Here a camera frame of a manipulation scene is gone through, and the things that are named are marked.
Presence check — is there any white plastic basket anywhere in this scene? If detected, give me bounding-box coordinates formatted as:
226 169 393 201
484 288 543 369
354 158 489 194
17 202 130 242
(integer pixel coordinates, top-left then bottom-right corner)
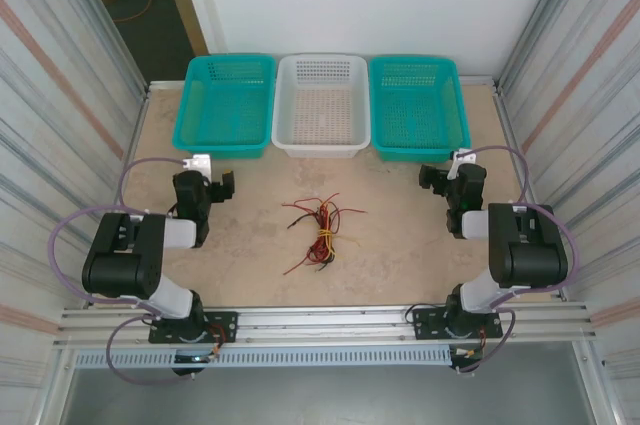
271 53 372 159

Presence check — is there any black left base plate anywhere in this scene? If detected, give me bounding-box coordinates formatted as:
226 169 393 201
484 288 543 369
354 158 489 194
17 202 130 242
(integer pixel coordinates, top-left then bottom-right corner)
148 311 239 345

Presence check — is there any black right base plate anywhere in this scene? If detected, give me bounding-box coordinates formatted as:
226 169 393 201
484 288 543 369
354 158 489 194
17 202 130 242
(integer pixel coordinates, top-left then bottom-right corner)
412 308 504 341

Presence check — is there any small circuit board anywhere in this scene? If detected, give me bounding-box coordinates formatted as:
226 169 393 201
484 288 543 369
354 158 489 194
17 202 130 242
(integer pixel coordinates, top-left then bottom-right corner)
451 346 489 362
172 352 224 365

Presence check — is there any orange floor cable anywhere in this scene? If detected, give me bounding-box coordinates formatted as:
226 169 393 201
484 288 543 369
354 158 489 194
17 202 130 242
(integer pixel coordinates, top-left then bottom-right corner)
113 0 160 24

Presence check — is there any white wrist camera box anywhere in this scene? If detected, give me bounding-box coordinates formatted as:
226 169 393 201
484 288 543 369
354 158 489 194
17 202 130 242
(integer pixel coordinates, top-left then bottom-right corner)
180 153 214 179
447 148 479 181

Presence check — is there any grey slotted cable duct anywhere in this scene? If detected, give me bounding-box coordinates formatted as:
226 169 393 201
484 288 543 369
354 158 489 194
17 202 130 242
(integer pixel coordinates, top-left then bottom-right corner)
73 347 454 370

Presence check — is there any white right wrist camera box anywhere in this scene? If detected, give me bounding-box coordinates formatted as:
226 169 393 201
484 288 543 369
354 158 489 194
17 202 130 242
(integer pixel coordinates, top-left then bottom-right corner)
447 148 479 181

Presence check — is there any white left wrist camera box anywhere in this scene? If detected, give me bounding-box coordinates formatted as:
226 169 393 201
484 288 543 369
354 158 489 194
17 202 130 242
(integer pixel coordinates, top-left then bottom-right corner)
180 153 214 179

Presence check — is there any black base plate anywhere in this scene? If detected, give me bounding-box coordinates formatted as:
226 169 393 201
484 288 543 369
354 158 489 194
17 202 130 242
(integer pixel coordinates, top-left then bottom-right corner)
412 308 504 341
148 311 239 345

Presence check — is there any aluminium mounting rail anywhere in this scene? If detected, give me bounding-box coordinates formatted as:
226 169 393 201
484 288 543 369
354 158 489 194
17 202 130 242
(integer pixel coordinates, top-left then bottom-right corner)
58 302 599 346

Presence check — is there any aluminium table frame bar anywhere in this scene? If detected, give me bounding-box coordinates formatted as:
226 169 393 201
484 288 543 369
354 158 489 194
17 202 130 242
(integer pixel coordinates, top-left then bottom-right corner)
144 75 503 96

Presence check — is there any teal plastic basket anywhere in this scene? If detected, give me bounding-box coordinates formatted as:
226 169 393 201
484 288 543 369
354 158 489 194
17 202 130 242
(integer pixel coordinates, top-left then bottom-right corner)
172 53 277 162
368 54 472 164

